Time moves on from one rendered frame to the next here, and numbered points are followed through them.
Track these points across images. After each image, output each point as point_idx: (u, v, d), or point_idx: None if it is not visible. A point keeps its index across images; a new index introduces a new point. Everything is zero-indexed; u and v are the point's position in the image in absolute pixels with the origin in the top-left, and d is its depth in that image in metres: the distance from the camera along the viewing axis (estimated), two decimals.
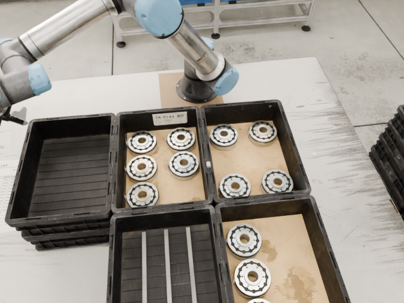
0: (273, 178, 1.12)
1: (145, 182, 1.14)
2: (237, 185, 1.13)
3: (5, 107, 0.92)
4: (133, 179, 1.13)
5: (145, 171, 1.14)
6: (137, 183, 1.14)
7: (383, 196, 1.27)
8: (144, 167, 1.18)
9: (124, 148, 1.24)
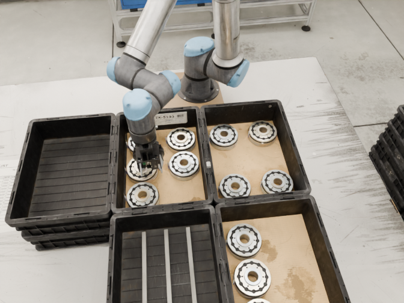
0: (273, 178, 1.12)
1: (145, 182, 1.14)
2: (237, 185, 1.13)
3: (128, 129, 0.97)
4: (133, 179, 1.13)
5: (145, 171, 1.14)
6: (137, 183, 1.14)
7: (383, 196, 1.27)
8: None
9: (124, 148, 1.24)
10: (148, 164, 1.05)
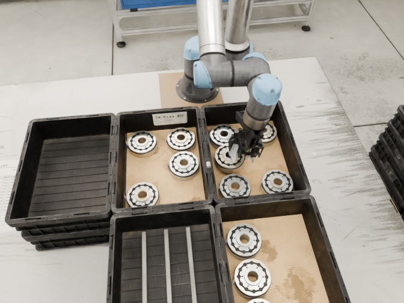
0: (273, 178, 1.12)
1: (233, 170, 1.14)
2: (237, 185, 1.13)
3: (244, 113, 0.97)
4: (222, 166, 1.14)
5: None
6: (225, 171, 1.14)
7: (383, 196, 1.27)
8: None
9: (124, 148, 1.24)
10: (247, 151, 1.05)
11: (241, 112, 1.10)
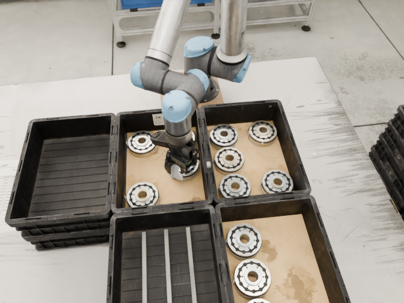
0: (273, 178, 1.12)
1: (232, 173, 1.16)
2: (237, 185, 1.13)
3: (169, 137, 0.95)
4: (222, 169, 1.15)
5: (234, 162, 1.16)
6: (225, 173, 1.16)
7: (383, 196, 1.27)
8: (230, 159, 1.20)
9: (124, 148, 1.24)
10: (189, 163, 1.05)
11: (156, 136, 1.07)
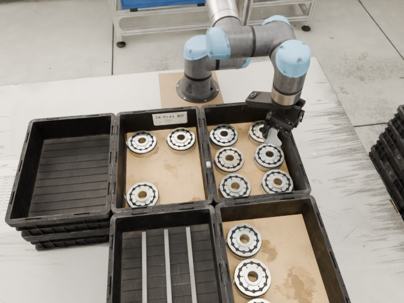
0: (273, 178, 1.12)
1: (232, 173, 1.16)
2: (237, 185, 1.13)
3: (278, 96, 0.84)
4: (222, 169, 1.15)
5: (234, 162, 1.16)
6: (225, 173, 1.16)
7: (383, 196, 1.27)
8: (230, 159, 1.20)
9: (124, 148, 1.24)
10: None
11: (252, 96, 0.96)
